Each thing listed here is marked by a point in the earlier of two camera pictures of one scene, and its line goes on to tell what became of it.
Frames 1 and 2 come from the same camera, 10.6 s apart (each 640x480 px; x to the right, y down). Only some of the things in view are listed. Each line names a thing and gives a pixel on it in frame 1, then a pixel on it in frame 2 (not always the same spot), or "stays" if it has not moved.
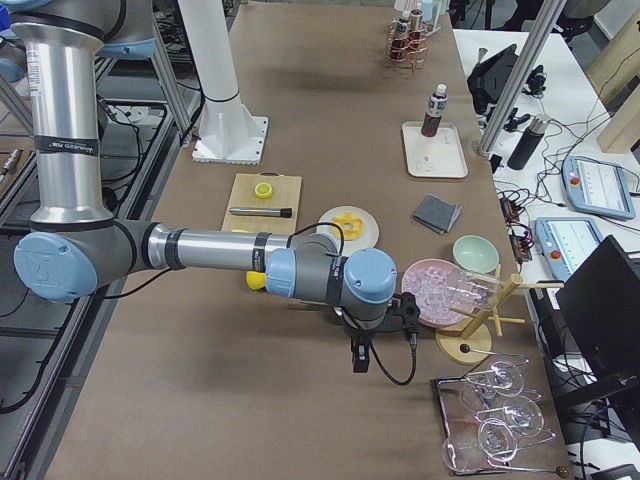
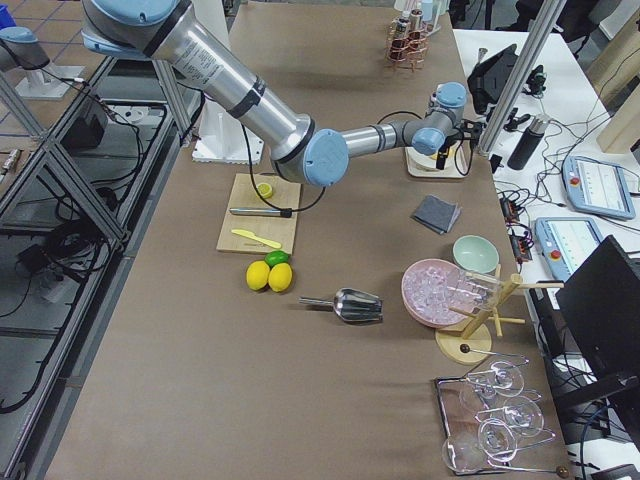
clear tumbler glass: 461,453 stays
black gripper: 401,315 to 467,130
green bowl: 475,253 stays
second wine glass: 523,416 stays
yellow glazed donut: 351,224 to 452,152
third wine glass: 497,440 stays
